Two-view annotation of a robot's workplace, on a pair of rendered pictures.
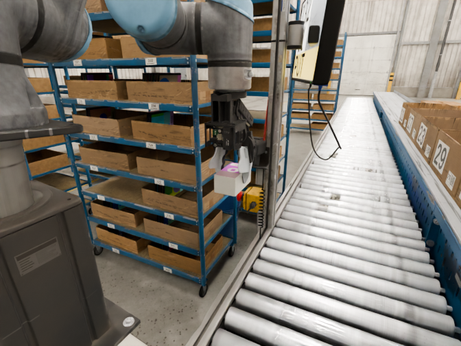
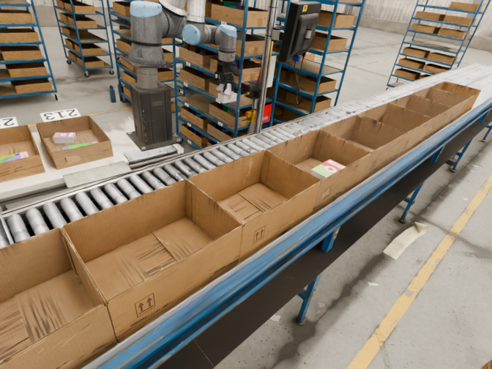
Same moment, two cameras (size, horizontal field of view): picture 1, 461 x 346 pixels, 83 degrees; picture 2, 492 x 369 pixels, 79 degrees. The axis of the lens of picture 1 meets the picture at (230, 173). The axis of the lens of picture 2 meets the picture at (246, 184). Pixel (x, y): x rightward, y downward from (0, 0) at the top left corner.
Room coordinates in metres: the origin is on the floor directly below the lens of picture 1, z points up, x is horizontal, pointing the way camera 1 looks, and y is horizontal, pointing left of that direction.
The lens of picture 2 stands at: (-1.00, -0.71, 1.63)
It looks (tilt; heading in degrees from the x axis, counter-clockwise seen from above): 35 degrees down; 18
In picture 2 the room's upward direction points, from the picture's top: 7 degrees clockwise
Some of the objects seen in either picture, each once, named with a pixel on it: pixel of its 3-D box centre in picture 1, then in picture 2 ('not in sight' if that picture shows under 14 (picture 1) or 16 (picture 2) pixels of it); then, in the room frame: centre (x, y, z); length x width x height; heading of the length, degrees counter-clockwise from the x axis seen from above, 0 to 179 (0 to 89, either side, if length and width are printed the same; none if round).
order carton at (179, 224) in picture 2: not in sight; (158, 247); (-0.51, -0.31, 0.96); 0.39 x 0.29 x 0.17; 155
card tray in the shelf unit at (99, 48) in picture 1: (104, 51); (204, 6); (1.65, 0.72, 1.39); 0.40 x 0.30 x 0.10; 63
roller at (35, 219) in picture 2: not in sight; (49, 246); (-0.52, 0.20, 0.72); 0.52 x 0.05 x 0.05; 65
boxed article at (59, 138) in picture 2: not in sight; (65, 138); (0.07, 0.76, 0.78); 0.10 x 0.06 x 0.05; 124
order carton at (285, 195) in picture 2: not in sight; (253, 198); (-0.16, -0.47, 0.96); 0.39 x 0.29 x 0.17; 155
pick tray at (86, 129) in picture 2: not in sight; (74, 140); (0.06, 0.67, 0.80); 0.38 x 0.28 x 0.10; 61
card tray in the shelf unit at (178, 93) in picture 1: (175, 90); (239, 42); (1.46, 0.29, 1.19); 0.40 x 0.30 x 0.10; 65
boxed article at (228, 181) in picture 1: (233, 178); (227, 97); (0.60, -0.01, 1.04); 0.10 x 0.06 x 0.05; 155
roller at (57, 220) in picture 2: not in sight; (68, 239); (-0.46, 0.17, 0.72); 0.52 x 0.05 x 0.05; 65
